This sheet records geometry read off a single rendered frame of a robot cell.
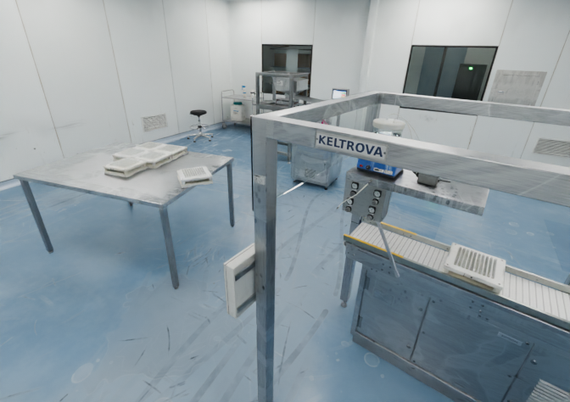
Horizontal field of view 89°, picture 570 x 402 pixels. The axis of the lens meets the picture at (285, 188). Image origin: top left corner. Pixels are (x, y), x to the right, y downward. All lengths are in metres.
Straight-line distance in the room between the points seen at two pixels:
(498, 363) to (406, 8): 5.79
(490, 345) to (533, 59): 5.34
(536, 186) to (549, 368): 1.34
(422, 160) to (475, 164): 0.10
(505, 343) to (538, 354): 0.12
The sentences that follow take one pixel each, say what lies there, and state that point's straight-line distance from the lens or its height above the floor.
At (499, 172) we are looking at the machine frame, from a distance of 0.72.
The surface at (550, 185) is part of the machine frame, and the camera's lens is 0.72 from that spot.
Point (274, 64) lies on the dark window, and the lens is 7.55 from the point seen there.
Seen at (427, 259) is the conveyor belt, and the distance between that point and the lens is 1.79.
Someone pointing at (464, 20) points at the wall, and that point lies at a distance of 6.53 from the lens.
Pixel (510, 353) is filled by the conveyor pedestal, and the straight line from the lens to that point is 1.95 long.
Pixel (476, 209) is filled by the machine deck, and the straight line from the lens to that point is 1.45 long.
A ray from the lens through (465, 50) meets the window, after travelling 6.51.
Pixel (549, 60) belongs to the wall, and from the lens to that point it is 6.64.
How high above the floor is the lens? 1.81
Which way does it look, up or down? 25 degrees down
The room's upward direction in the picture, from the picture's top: 2 degrees clockwise
